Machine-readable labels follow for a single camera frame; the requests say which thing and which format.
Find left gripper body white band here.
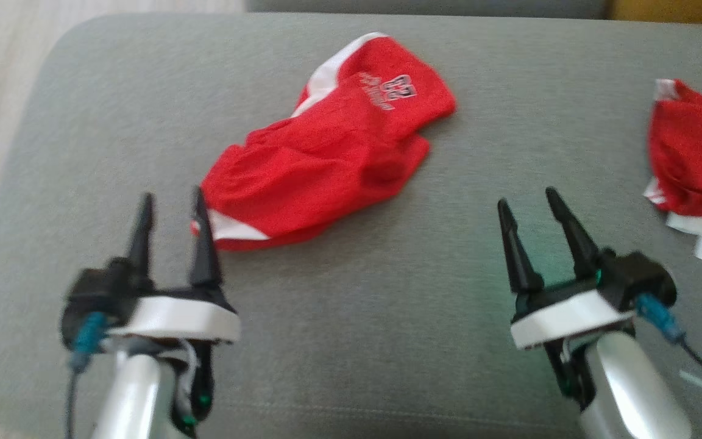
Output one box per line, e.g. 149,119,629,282
107,284,242,343

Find black cable with teal connector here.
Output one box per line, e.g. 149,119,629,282
66,311,109,439
636,293,702,407

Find yellow wooden furniture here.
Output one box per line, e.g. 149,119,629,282
609,0,702,26

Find grey fabric sofa seat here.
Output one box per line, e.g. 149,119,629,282
0,12,702,439

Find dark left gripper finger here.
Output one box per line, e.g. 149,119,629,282
189,187,225,288
124,193,157,288

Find red shorts with white stripes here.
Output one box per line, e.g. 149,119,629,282
191,32,457,252

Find red garment with white label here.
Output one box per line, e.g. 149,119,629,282
642,78,702,266

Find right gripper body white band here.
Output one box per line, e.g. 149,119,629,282
509,271,637,351

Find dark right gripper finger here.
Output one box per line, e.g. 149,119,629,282
497,199,545,295
546,187,601,280

